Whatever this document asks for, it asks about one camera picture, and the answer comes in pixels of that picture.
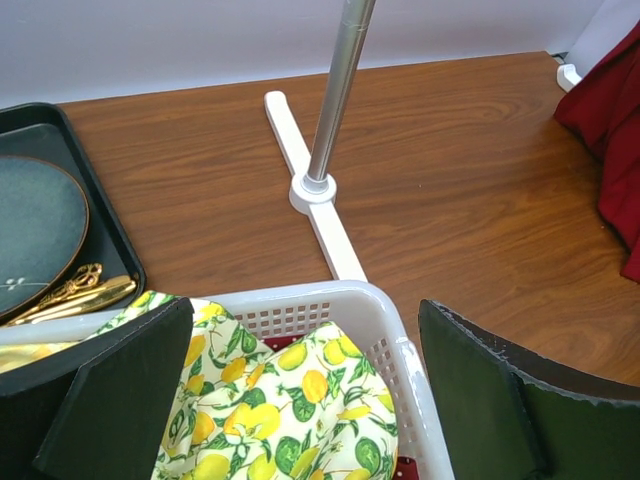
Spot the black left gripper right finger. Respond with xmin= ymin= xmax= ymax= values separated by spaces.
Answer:
xmin=418 ymin=300 xmax=639 ymax=479

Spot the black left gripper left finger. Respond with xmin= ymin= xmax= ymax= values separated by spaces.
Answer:
xmin=1 ymin=298 xmax=193 ymax=479

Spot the yellow lemon print garment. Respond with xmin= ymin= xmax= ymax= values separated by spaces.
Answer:
xmin=1 ymin=291 xmax=399 ymax=479

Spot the red polka dot skirt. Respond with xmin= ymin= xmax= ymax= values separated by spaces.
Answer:
xmin=373 ymin=340 xmax=420 ymax=479

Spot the gold cutlery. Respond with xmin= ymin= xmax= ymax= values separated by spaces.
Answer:
xmin=4 ymin=263 xmax=137 ymax=327

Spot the white plastic mesh basket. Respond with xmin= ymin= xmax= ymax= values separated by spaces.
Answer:
xmin=1 ymin=281 xmax=453 ymax=479

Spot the teal ceramic plate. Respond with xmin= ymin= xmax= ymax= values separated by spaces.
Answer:
xmin=1 ymin=155 xmax=90 ymax=319

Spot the black tray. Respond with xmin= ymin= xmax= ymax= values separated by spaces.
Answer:
xmin=1 ymin=103 xmax=146 ymax=323

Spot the silver white clothes rack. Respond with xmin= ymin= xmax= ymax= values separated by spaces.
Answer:
xmin=255 ymin=1 xmax=600 ymax=286

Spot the plain red garment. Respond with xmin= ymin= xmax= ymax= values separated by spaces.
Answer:
xmin=554 ymin=26 xmax=639 ymax=282

